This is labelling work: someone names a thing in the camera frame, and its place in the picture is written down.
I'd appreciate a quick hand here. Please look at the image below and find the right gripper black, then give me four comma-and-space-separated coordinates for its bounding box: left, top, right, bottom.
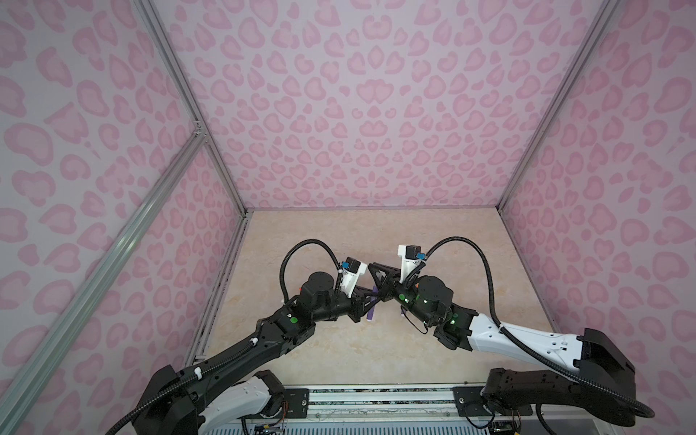
365, 265, 436, 328

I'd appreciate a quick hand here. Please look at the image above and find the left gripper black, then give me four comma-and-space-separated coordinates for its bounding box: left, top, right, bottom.
312, 283, 378, 324

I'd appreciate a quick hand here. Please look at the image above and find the purple marker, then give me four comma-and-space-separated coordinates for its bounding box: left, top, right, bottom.
366, 300, 378, 322

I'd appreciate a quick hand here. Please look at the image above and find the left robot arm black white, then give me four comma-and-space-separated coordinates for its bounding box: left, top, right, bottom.
110, 271, 388, 434

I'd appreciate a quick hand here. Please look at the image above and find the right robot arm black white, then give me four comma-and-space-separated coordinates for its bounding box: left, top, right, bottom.
367, 263, 638, 427

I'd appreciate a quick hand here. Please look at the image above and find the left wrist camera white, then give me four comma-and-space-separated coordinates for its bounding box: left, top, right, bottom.
339, 257, 367, 299

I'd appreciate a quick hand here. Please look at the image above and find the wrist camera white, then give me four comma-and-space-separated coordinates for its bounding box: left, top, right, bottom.
339, 257, 367, 299
397, 245, 426, 284

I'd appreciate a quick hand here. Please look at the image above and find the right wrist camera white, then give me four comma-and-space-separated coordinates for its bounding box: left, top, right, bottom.
397, 245, 426, 284

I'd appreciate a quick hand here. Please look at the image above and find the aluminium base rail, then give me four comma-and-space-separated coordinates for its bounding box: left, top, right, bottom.
146, 382, 626, 435

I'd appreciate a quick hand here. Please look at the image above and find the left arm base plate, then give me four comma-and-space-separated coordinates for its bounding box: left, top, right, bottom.
232, 389, 309, 421

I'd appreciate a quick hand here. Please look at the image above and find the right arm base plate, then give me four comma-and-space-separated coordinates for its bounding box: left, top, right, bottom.
452, 386, 534, 419

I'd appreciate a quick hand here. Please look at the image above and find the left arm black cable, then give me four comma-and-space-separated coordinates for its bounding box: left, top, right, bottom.
105, 238, 343, 435

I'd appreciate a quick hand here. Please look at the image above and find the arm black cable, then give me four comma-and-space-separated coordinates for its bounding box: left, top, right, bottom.
423, 236, 656, 420
105, 238, 343, 435

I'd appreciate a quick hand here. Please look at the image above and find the diagonal aluminium frame bar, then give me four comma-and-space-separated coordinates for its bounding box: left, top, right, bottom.
1, 132, 207, 434

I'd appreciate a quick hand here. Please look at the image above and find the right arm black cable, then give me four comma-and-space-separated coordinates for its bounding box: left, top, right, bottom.
423, 236, 656, 420

